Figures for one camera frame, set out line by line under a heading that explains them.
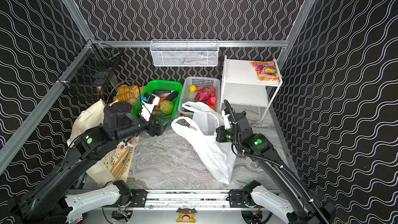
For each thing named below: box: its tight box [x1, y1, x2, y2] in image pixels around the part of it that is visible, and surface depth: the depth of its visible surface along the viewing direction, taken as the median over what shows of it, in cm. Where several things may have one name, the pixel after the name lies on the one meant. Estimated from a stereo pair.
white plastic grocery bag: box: [171, 101, 237, 185], surface depth 73 cm
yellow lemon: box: [189, 85, 197, 93], surface depth 119 cm
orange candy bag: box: [251, 61, 280, 81], surface depth 82 cm
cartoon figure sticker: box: [175, 207, 197, 223], surface depth 70 cm
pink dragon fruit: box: [194, 85, 216, 103], surface depth 106 cm
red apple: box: [207, 96, 218, 106], surface depth 105 cm
